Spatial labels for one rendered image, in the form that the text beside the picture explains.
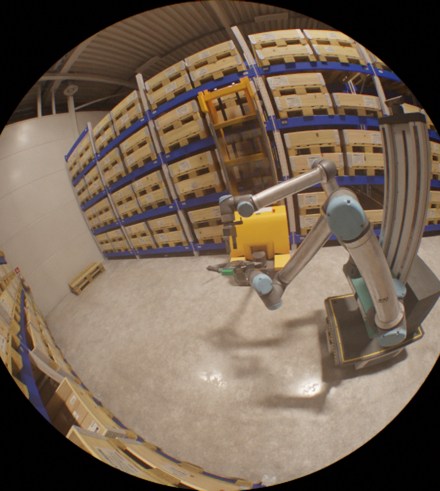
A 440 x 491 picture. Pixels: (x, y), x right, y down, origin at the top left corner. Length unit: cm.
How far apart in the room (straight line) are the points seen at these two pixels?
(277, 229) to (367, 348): 160
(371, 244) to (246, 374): 146
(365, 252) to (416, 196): 52
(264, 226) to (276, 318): 109
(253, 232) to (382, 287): 173
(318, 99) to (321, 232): 224
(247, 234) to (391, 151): 178
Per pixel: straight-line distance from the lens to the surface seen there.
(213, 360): 182
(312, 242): 73
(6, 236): 599
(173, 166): 295
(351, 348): 148
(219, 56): 312
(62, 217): 619
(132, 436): 162
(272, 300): 86
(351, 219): 50
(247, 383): 166
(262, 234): 209
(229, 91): 246
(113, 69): 928
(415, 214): 99
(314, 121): 260
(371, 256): 58
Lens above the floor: 160
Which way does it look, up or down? 26 degrees down
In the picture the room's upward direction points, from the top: 17 degrees counter-clockwise
